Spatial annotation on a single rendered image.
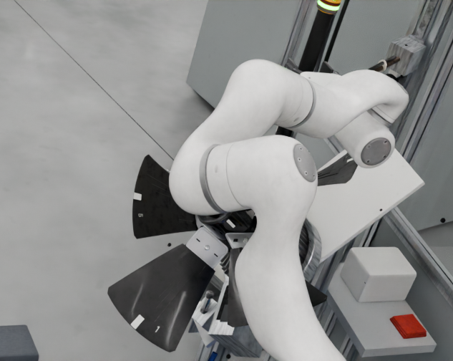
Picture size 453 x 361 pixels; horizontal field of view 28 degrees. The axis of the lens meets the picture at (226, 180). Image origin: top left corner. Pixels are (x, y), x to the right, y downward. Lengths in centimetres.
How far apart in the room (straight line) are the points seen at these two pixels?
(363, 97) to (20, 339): 73
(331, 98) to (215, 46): 359
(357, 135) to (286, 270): 43
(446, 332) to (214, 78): 283
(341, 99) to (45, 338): 213
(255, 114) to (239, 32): 359
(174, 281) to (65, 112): 276
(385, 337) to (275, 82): 132
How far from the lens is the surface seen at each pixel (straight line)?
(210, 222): 212
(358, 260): 261
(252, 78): 135
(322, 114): 150
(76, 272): 377
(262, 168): 124
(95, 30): 584
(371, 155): 166
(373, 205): 228
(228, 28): 499
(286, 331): 131
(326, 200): 236
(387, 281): 262
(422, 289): 272
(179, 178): 132
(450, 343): 263
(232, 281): 200
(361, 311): 260
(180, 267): 217
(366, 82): 160
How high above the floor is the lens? 238
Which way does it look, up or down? 31 degrees down
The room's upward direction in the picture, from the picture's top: 18 degrees clockwise
